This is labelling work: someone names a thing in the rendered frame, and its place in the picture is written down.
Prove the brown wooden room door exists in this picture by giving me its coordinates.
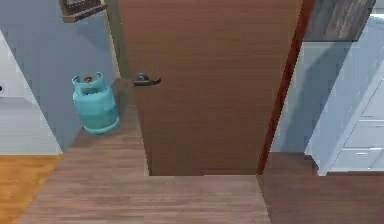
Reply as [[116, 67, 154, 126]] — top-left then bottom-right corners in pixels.
[[117, 0, 305, 177]]

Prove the teal gas cylinder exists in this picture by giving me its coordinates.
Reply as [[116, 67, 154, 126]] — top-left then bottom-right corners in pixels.
[[71, 71, 121, 136]]

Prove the white drawer cabinet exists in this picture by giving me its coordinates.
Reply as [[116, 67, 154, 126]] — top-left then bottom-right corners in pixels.
[[315, 14, 384, 177]]

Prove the dark grey wooden picture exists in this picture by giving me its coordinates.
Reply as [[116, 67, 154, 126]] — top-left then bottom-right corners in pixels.
[[302, 0, 377, 43]]

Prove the white cabinet with black knob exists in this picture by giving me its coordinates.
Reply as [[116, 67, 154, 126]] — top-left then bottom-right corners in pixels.
[[0, 29, 64, 156]]

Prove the black door lever handle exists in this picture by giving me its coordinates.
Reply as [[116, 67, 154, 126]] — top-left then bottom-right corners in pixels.
[[133, 72, 162, 87]]

